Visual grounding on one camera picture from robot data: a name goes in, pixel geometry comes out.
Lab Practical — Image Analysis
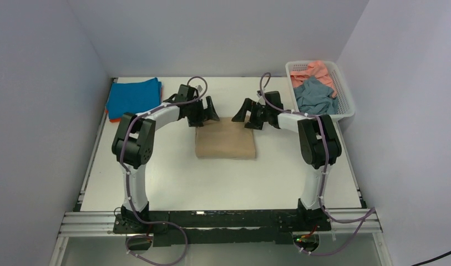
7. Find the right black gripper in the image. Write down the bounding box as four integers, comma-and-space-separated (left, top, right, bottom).
232, 99, 271, 130

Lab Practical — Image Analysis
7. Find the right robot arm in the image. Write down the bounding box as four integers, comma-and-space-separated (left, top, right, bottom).
232, 91, 342, 230

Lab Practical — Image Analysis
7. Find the beige t shirt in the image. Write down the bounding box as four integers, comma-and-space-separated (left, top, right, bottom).
195, 117, 256, 160

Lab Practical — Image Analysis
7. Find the pink t shirt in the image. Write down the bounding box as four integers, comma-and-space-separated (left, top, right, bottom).
290, 60, 337, 98

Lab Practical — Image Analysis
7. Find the black cable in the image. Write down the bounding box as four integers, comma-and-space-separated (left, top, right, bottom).
411, 245, 451, 266

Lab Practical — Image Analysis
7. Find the folded blue t shirt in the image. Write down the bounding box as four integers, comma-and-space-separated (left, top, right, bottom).
105, 78, 163, 121

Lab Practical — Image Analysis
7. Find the white plastic basket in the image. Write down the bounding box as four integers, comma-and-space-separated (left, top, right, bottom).
285, 60, 355, 121

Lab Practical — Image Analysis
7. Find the grey-blue t shirt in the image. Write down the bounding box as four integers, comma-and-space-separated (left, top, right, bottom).
293, 76, 339, 115

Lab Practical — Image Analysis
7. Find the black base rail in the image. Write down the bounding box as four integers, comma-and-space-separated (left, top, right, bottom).
113, 208, 331, 250

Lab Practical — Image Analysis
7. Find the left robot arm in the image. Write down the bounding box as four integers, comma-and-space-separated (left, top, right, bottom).
112, 84, 220, 233

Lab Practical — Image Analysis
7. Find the folded orange t shirt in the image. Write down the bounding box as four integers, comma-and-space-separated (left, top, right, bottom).
105, 88, 164, 124

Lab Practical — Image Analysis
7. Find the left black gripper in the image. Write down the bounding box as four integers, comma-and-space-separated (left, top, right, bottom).
186, 96, 219, 127

